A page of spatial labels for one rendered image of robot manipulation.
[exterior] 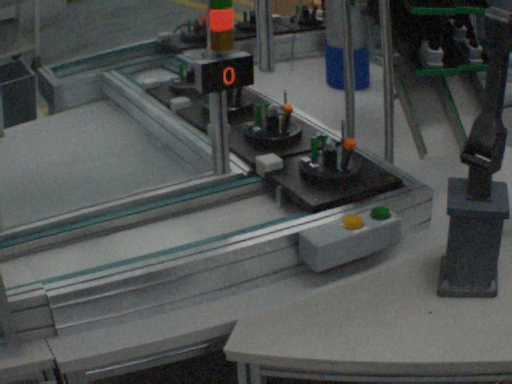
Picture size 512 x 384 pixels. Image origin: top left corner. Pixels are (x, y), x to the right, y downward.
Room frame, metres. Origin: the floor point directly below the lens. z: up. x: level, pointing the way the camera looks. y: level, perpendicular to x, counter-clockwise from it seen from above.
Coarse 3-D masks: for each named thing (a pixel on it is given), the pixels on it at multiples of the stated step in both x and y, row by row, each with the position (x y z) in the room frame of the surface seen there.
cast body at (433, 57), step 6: (426, 42) 1.73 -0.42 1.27; (432, 42) 1.72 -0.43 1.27; (420, 48) 1.76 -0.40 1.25; (426, 48) 1.72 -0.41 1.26; (432, 48) 1.71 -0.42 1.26; (438, 48) 1.71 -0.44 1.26; (420, 54) 1.75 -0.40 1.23; (426, 54) 1.71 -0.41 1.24; (432, 54) 1.71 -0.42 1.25; (438, 54) 1.71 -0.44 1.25; (420, 60) 1.75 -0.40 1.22; (426, 60) 1.72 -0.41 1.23; (432, 60) 1.71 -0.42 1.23; (438, 60) 1.72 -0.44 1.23; (426, 66) 1.71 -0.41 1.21; (432, 66) 1.71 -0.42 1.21; (438, 66) 1.71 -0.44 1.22
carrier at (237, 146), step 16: (256, 112) 1.92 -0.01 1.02; (272, 112) 1.88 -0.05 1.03; (240, 128) 1.95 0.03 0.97; (256, 128) 1.85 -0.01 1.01; (272, 128) 1.88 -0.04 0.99; (288, 128) 1.88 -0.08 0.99; (304, 128) 1.93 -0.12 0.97; (240, 144) 1.84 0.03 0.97; (256, 144) 1.83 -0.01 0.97; (272, 144) 1.82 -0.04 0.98; (288, 144) 1.83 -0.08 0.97; (304, 144) 1.83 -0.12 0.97; (320, 144) 1.83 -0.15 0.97; (336, 144) 1.83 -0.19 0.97
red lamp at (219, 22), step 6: (210, 12) 1.67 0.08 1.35; (216, 12) 1.66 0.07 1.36; (222, 12) 1.66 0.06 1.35; (228, 12) 1.66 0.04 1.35; (210, 18) 1.67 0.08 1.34; (216, 18) 1.66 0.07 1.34; (222, 18) 1.66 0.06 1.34; (228, 18) 1.66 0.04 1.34; (210, 24) 1.67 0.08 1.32; (216, 24) 1.66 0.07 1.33; (222, 24) 1.66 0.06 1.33; (228, 24) 1.66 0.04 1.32; (222, 30) 1.66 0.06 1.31
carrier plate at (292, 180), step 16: (288, 160) 1.73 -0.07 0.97; (368, 160) 1.72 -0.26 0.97; (272, 176) 1.65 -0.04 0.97; (288, 176) 1.65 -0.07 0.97; (368, 176) 1.63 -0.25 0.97; (288, 192) 1.59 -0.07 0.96; (304, 192) 1.57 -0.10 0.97; (320, 192) 1.56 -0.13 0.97; (336, 192) 1.56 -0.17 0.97; (352, 192) 1.56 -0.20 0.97; (384, 192) 1.59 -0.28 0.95; (304, 208) 1.53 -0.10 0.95; (320, 208) 1.51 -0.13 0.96
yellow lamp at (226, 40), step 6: (210, 30) 1.67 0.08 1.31; (216, 30) 1.66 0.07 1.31; (228, 30) 1.66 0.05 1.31; (210, 36) 1.67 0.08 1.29; (216, 36) 1.66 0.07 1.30; (222, 36) 1.66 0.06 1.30; (228, 36) 1.66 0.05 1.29; (216, 42) 1.66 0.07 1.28; (222, 42) 1.66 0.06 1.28; (228, 42) 1.66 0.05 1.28; (210, 48) 1.67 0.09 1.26; (216, 48) 1.66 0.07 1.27; (222, 48) 1.66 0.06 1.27; (228, 48) 1.66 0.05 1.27
